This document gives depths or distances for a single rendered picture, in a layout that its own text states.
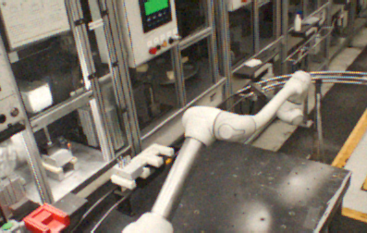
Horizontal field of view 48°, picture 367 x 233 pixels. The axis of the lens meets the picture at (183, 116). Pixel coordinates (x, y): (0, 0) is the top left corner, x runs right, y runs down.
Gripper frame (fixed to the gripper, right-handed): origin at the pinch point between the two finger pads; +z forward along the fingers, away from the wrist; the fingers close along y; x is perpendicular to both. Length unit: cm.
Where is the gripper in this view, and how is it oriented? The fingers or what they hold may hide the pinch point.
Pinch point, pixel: (254, 88)
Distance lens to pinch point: 254.3
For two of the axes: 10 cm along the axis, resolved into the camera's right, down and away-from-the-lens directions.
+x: 7.2, -6.9, -0.2
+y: 5.4, 5.4, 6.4
